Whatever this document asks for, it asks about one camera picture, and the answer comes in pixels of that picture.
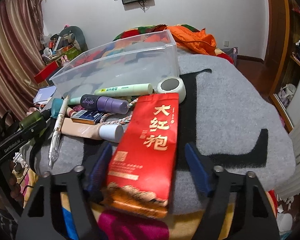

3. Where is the green glass bottle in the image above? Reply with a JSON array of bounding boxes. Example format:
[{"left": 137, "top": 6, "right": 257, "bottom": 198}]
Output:
[{"left": 19, "top": 109, "right": 51, "bottom": 129}]

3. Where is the white pen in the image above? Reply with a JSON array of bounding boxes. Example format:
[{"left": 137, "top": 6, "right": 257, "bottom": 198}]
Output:
[{"left": 48, "top": 95, "right": 70, "bottom": 169}]

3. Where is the teal tape ring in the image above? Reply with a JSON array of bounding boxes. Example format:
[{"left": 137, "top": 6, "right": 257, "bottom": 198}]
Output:
[{"left": 51, "top": 97, "right": 64, "bottom": 119}]

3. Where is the mint green bottle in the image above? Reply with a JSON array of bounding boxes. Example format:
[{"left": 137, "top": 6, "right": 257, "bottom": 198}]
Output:
[{"left": 68, "top": 97, "right": 81, "bottom": 105}]

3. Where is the blue small box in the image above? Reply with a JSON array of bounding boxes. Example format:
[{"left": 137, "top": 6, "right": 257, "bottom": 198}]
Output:
[{"left": 70, "top": 110, "right": 105, "bottom": 125}]

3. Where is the purple spray bottle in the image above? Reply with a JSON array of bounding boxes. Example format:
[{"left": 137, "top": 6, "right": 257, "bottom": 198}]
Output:
[{"left": 80, "top": 94, "right": 129, "bottom": 114}]

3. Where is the red tea packet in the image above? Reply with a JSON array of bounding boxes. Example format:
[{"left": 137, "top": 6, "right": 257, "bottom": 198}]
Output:
[{"left": 104, "top": 93, "right": 179, "bottom": 218}]

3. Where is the beige cream tube white cap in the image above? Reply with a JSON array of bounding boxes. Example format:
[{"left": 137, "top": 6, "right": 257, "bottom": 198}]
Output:
[{"left": 61, "top": 118, "right": 124, "bottom": 143}]

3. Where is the pink white braided rope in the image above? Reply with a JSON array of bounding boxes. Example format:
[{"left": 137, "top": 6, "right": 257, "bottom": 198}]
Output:
[{"left": 99, "top": 97, "right": 139, "bottom": 126}]

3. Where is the light green long tube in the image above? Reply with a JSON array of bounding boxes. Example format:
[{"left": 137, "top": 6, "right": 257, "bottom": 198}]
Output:
[{"left": 94, "top": 83, "right": 153, "bottom": 97}]

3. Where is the white round speaker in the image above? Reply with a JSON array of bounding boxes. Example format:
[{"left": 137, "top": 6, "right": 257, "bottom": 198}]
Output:
[{"left": 157, "top": 76, "right": 186, "bottom": 103}]

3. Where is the clear plastic storage bin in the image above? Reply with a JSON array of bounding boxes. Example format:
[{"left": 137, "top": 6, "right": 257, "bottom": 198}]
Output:
[{"left": 50, "top": 30, "right": 179, "bottom": 98}]

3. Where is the person left hand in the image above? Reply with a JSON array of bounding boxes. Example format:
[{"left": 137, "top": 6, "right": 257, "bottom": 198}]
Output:
[{"left": 0, "top": 161, "right": 24, "bottom": 210}]

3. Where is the blue notebook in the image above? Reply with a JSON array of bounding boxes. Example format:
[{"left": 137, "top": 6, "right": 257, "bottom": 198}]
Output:
[{"left": 33, "top": 86, "right": 56, "bottom": 104}]

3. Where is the red long box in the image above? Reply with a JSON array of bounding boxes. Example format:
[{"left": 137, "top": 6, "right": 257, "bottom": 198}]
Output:
[{"left": 34, "top": 61, "right": 59, "bottom": 84}]

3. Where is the pink bunny doll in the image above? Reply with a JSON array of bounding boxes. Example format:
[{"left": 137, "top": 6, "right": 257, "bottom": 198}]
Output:
[{"left": 61, "top": 55, "right": 70, "bottom": 67}]

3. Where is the grey black blanket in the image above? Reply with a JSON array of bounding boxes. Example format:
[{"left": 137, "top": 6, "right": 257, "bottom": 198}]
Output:
[{"left": 29, "top": 47, "right": 296, "bottom": 215}]

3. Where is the striped curtain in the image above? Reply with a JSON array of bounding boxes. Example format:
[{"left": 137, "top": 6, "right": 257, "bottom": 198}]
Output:
[{"left": 0, "top": 0, "right": 45, "bottom": 120}]

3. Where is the wooden wardrobe shelf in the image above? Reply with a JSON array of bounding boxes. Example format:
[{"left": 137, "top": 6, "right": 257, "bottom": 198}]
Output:
[{"left": 264, "top": 0, "right": 300, "bottom": 132}]

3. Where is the orange down jacket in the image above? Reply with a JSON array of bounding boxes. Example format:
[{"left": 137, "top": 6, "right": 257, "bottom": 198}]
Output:
[{"left": 167, "top": 25, "right": 216, "bottom": 56}]

